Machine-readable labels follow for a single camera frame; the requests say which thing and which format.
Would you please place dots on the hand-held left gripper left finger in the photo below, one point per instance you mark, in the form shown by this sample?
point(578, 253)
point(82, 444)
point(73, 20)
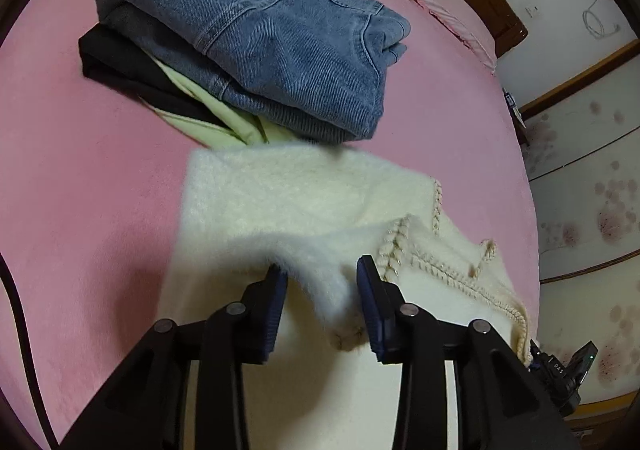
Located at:
point(272, 310)

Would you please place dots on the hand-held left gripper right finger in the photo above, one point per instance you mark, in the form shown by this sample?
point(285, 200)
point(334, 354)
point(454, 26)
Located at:
point(372, 310)

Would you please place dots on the white fuzzy cardigan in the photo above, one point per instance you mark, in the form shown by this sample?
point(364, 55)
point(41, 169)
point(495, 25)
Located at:
point(300, 210)

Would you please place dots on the floral sliding wardrobe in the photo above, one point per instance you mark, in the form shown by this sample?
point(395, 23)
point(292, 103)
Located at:
point(590, 180)

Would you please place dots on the folded light green garment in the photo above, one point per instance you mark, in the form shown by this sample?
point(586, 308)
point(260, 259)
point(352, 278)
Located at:
point(210, 115)

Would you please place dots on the wooden nightstand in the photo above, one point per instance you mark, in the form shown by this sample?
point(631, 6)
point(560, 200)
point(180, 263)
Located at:
point(517, 122)

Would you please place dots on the folded black garment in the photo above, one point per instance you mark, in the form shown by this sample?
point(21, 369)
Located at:
point(120, 65)

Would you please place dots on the folded blue jeans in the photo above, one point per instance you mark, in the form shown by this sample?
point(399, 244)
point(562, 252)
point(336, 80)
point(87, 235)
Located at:
point(250, 20)

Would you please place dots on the pink pillow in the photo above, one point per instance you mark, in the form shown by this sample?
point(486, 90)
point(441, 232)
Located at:
point(460, 20)

